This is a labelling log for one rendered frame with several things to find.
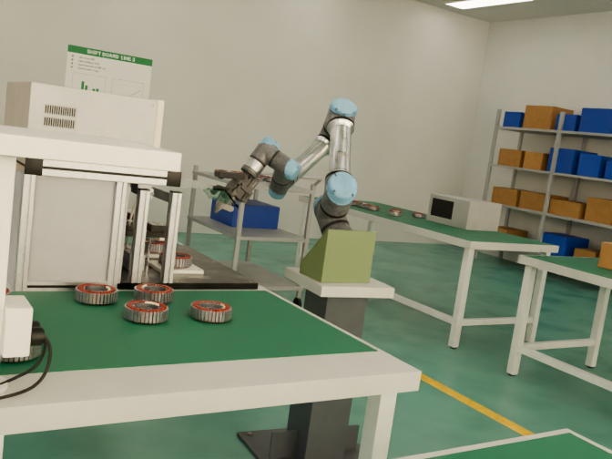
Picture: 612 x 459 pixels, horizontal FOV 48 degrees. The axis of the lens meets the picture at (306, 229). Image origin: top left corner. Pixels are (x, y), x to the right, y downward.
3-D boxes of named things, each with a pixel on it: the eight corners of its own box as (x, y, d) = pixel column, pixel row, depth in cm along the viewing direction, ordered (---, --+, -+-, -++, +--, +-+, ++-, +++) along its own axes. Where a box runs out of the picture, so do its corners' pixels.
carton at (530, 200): (537, 209, 895) (541, 192, 892) (566, 214, 860) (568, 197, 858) (518, 207, 872) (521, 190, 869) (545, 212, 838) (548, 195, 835)
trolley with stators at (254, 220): (244, 280, 588) (259, 164, 575) (305, 314, 504) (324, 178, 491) (178, 280, 556) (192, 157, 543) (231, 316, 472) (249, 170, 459)
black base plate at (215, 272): (186, 249, 282) (186, 244, 282) (258, 289, 228) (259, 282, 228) (67, 246, 257) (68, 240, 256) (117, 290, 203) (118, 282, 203)
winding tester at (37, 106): (117, 154, 251) (122, 97, 248) (158, 167, 215) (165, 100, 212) (2, 142, 230) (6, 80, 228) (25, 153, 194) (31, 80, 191)
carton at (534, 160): (543, 170, 892) (545, 154, 889) (560, 173, 869) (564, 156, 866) (522, 168, 870) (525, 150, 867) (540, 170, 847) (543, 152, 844)
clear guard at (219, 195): (209, 198, 249) (211, 181, 248) (239, 208, 229) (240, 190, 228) (120, 191, 231) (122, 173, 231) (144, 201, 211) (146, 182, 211)
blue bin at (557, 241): (557, 253, 868) (561, 232, 864) (586, 260, 832) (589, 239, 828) (535, 251, 846) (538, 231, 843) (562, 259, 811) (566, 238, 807)
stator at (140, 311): (154, 328, 170) (156, 313, 170) (114, 319, 173) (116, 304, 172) (174, 318, 181) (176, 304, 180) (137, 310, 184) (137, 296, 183)
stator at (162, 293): (177, 298, 202) (178, 285, 201) (168, 307, 191) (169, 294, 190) (138, 292, 202) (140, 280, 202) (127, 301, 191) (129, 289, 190)
